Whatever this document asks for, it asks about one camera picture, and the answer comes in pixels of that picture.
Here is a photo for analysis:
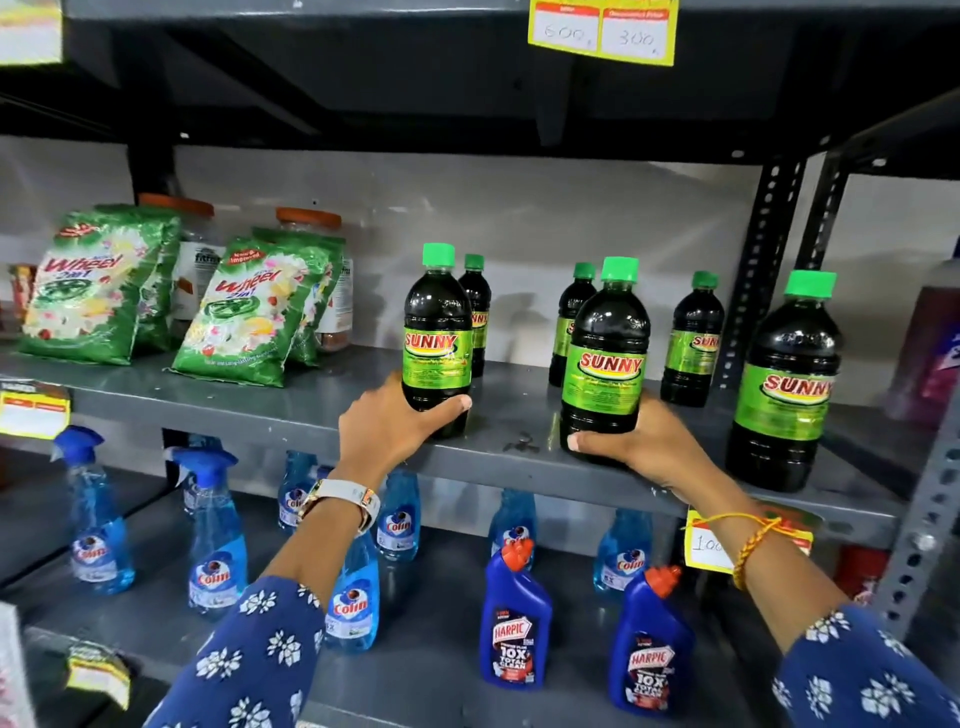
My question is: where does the person's right hand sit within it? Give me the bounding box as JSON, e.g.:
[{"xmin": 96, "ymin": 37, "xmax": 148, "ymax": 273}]
[{"xmin": 567, "ymin": 393, "xmax": 723, "ymax": 501}]

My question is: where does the person's left hand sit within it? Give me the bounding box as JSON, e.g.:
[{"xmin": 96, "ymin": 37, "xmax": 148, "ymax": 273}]
[{"xmin": 337, "ymin": 371, "xmax": 474, "ymax": 493}]

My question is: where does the green-capped dark liquid bottle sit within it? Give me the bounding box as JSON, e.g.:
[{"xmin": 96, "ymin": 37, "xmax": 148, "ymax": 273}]
[
  {"xmin": 559, "ymin": 256, "xmax": 652, "ymax": 465},
  {"xmin": 401, "ymin": 242, "xmax": 474, "ymax": 441}
]

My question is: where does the person's right forearm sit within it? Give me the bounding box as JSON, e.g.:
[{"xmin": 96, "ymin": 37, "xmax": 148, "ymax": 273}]
[{"xmin": 671, "ymin": 476, "xmax": 850, "ymax": 655}]

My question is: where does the person's left forearm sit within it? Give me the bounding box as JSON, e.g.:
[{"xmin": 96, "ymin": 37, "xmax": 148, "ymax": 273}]
[{"xmin": 264, "ymin": 483, "xmax": 378, "ymax": 610}]

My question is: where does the grey metal shelving rack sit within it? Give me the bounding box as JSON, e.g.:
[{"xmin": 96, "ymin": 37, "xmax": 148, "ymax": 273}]
[
  {"xmin": 0, "ymin": 0, "xmax": 960, "ymax": 728},
  {"xmin": 793, "ymin": 82, "xmax": 960, "ymax": 646}
]

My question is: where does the orange-lidded clear jar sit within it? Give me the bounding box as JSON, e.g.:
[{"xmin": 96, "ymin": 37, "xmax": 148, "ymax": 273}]
[
  {"xmin": 274, "ymin": 206, "xmax": 354, "ymax": 354},
  {"xmin": 137, "ymin": 192, "xmax": 226, "ymax": 346}
]

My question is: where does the green detergent powder packet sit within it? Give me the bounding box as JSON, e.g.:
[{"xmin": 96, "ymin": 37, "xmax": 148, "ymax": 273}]
[
  {"xmin": 251, "ymin": 225, "xmax": 348, "ymax": 369},
  {"xmin": 171, "ymin": 237, "xmax": 324, "ymax": 389},
  {"xmin": 93, "ymin": 203, "xmax": 183, "ymax": 354},
  {"xmin": 18, "ymin": 210, "xmax": 166, "ymax": 367}
]

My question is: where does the row of dark cleaner bottles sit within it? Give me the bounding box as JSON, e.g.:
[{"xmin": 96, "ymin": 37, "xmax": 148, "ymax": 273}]
[{"xmin": 458, "ymin": 253, "xmax": 845, "ymax": 495}]

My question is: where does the blue toilet cleaner bottle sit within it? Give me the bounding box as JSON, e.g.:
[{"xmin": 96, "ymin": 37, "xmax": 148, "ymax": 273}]
[
  {"xmin": 608, "ymin": 564, "xmax": 697, "ymax": 718},
  {"xmin": 478, "ymin": 537, "xmax": 555, "ymax": 692}
]

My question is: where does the row of blue spray bottles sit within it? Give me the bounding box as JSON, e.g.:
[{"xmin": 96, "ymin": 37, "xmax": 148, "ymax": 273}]
[{"xmin": 51, "ymin": 425, "xmax": 654, "ymax": 654}]

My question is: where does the red container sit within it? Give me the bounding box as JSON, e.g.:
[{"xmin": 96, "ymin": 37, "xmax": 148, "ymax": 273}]
[{"xmin": 834, "ymin": 545, "xmax": 891, "ymax": 606}]

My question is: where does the blue floral sleeve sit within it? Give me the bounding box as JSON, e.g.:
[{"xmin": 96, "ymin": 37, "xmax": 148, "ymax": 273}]
[
  {"xmin": 142, "ymin": 575, "xmax": 328, "ymax": 728},
  {"xmin": 771, "ymin": 604, "xmax": 960, "ymax": 728}
]

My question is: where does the pink liquid bottle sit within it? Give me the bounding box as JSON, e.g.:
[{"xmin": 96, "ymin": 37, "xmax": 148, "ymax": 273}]
[{"xmin": 883, "ymin": 238, "xmax": 960, "ymax": 430}]

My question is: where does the yellow double price tag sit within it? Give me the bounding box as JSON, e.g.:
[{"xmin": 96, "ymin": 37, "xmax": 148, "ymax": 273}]
[{"xmin": 527, "ymin": 0, "xmax": 681, "ymax": 68}]

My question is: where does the orange snack packet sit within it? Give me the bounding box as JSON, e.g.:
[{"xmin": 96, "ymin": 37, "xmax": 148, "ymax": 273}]
[{"xmin": 6, "ymin": 262, "xmax": 39, "ymax": 325}]

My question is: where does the white box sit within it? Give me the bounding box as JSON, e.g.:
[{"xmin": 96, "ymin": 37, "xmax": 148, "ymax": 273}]
[{"xmin": 0, "ymin": 602, "xmax": 37, "ymax": 728}]

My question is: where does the white strap wristwatch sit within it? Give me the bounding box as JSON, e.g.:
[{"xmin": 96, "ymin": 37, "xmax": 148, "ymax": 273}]
[{"xmin": 297, "ymin": 478, "xmax": 382, "ymax": 535}]

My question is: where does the yellow thread bracelet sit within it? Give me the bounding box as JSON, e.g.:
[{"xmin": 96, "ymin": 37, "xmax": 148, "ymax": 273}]
[{"xmin": 681, "ymin": 511, "xmax": 798, "ymax": 594}]

